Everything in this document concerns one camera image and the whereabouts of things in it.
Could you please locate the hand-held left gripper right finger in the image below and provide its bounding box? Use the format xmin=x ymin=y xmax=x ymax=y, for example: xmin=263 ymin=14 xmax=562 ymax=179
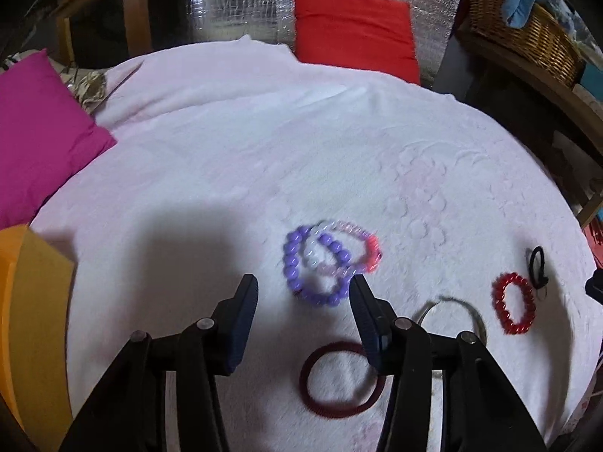
xmin=349 ymin=274 xmax=549 ymax=452

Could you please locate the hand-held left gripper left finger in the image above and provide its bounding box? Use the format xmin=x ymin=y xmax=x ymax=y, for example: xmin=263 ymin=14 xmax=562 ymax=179
xmin=59 ymin=273 xmax=260 ymax=452

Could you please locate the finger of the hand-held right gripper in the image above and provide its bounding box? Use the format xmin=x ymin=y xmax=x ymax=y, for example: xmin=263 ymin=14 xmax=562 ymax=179
xmin=585 ymin=268 xmax=603 ymax=307

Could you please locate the pink and clear bead bracelet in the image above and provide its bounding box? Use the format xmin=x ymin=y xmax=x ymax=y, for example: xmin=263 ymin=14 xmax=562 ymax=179
xmin=305 ymin=219 xmax=382 ymax=279

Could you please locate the purple bead bracelet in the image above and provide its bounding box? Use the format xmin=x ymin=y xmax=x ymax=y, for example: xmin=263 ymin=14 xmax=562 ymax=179
xmin=283 ymin=226 xmax=354 ymax=307

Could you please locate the silver bangle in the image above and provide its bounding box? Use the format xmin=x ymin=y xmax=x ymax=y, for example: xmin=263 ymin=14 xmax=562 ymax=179
xmin=418 ymin=294 xmax=488 ymax=380

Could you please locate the pale pink blanket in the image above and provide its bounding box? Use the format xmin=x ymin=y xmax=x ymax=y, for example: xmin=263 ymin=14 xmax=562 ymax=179
xmin=28 ymin=35 xmax=597 ymax=452

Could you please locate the wooden shelf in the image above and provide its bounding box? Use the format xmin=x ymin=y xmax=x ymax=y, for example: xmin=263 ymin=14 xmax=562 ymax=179
xmin=455 ymin=23 xmax=603 ymax=229

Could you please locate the teal box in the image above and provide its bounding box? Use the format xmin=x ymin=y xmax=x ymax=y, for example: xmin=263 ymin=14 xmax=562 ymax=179
xmin=582 ymin=62 xmax=603 ymax=101

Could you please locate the wicker basket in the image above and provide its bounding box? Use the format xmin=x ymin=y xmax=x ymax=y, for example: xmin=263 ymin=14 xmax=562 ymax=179
xmin=464 ymin=0 xmax=586 ymax=88

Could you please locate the magenta pillow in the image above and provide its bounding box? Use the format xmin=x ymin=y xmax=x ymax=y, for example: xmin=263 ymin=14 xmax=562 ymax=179
xmin=0 ymin=49 xmax=118 ymax=229

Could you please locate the patterned cloth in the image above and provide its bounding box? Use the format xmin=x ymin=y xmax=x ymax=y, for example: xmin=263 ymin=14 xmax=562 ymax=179
xmin=66 ymin=68 xmax=110 ymax=110

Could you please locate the red pillow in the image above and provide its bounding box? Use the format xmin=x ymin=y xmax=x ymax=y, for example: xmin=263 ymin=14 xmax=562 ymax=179
xmin=292 ymin=0 xmax=421 ymax=86

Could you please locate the blue cloth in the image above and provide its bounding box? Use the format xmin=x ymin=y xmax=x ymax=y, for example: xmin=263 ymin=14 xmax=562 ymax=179
xmin=502 ymin=0 xmax=543 ymax=27

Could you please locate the silver foil sheet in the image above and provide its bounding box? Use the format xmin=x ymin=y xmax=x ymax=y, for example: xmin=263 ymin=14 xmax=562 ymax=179
xmin=186 ymin=0 xmax=467 ymax=88

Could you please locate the wooden cabinet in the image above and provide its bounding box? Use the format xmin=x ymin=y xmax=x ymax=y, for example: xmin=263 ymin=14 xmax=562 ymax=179
xmin=55 ymin=0 xmax=158 ymax=67

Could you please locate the black hair tie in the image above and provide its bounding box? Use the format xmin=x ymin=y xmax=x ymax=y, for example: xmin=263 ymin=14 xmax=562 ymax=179
xmin=528 ymin=246 xmax=550 ymax=291

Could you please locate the dark red hair tie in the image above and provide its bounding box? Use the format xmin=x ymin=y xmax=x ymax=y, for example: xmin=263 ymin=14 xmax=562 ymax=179
xmin=299 ymin=341 xmax=387 ymax=420

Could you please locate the red bead bracelet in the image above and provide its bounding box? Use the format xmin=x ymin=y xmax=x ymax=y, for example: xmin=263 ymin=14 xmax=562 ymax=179
xmin=491 ymin=272 xmax=538 ymax=335

